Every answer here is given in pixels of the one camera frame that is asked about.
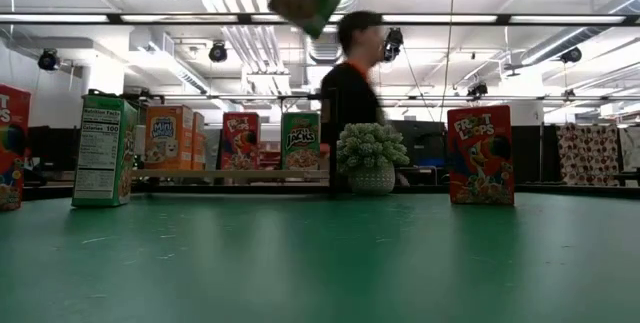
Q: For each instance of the red Froot Loops cereal box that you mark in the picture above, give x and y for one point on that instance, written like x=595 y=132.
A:
x=240 y=143
x=17 y=163
x=480 y=163

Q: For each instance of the orange Mini Wheats cereal box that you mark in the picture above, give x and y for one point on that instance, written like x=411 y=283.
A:
x=167 y=143
x=199 y=143

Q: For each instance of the green plant in white pot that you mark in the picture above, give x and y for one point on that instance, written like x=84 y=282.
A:
x=372 y=148

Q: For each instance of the person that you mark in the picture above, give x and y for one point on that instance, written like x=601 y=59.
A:
x=350 y=93

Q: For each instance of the black monitor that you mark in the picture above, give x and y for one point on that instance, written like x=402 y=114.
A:
x=425 y=143

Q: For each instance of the green table mat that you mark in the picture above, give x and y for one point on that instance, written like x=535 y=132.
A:
x=320 y=263

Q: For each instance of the black ceiling spotlight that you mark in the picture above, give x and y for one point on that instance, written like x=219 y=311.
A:
x=571 y=55
x=395 y=43
x=47 y=59
x=218 y=52
x=477 y=90

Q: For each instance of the patterned white panel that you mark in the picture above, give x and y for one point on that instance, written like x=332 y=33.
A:
x=587 y=155

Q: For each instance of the black metal shelf frame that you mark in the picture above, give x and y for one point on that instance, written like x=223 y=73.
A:
x=332 y=185

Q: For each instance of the black metal table frame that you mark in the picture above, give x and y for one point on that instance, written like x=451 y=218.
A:
x=550 y=189

